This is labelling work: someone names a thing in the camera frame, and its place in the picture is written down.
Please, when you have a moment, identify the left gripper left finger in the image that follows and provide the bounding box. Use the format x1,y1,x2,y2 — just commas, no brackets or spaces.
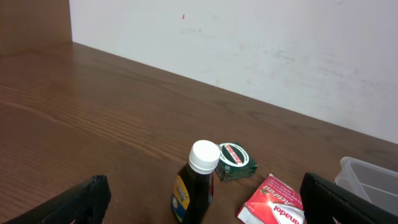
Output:
6,175,111,224

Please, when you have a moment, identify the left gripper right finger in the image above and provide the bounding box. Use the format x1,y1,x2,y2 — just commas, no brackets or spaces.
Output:
300,172,397,224

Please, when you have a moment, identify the red Panadol box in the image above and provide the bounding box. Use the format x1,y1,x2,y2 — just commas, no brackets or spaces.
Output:
237,174,305,224

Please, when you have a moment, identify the green Zam-Buk box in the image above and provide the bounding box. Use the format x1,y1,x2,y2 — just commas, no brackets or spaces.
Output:
215,142,258,182

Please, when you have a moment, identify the clear plastic container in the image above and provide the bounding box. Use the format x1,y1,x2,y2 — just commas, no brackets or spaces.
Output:
335,157,398,215

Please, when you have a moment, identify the dark bottle white cap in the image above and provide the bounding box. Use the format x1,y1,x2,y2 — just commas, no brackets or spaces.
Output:
170,140,220,224

